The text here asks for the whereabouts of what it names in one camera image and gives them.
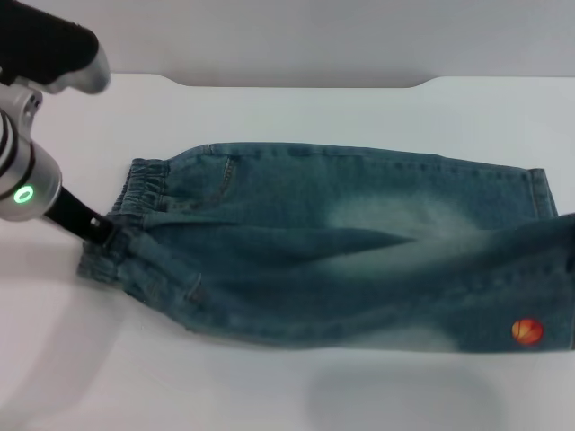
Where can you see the blue denim shorts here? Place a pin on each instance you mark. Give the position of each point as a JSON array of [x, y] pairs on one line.
[[314, 256]]

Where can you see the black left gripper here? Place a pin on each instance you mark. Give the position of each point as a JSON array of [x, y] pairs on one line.
[[78, 220]]

